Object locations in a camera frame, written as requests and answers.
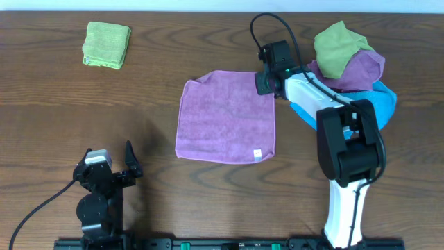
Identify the crumpled olive green cloth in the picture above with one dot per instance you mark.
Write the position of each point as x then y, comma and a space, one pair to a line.
334, 48

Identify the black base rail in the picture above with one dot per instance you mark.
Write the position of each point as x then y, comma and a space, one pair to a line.
296, 243

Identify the folded green cloth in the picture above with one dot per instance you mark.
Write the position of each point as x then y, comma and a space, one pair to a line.
105, 44

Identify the crumpled blue cloth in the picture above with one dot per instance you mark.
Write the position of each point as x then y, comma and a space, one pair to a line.
382, 98

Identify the crumpled purple cloth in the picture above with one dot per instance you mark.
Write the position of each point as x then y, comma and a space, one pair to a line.
363, 69

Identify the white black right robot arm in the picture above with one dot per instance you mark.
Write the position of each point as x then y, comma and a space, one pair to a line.
350, 149

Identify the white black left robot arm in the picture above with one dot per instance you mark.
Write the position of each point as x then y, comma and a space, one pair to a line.
101, 211

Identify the purple microfiber cloth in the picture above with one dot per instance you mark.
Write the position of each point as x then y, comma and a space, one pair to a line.
222, 119

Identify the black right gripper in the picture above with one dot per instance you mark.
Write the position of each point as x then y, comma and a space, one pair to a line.
261, 88

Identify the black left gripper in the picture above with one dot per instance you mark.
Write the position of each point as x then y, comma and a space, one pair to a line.
132, 162

